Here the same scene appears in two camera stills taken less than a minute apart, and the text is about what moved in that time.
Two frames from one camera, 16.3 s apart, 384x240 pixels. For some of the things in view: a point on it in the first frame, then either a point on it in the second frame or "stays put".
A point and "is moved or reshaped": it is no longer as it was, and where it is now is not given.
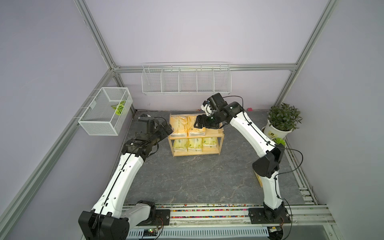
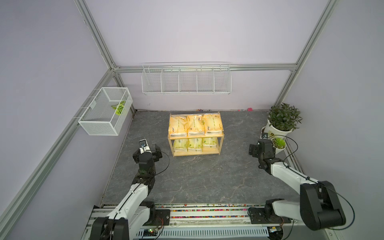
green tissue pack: (209, 142) stays put
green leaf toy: (119, 107) stays put
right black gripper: (205, 121) to (253, 148)
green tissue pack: (195, 144) stays put
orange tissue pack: (179, 124) stays put
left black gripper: (159, 128) to (157, 154)
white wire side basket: (108, 113) stays put
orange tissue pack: (259, 179) is moved or reshaped
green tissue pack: (180, 145) stays put
